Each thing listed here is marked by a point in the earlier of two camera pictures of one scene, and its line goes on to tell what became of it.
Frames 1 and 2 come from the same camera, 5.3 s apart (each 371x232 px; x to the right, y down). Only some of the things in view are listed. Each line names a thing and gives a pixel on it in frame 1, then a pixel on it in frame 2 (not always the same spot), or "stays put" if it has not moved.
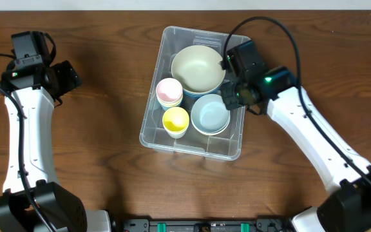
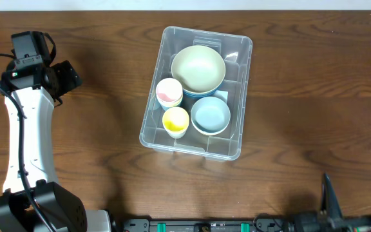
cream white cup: [176, 135] stays put
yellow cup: [171, 104] -> [175, 109]
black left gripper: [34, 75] stays put
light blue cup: [165, 107] stays put
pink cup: [169, 90] stays put
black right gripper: [229, 97] -> [355, 222]
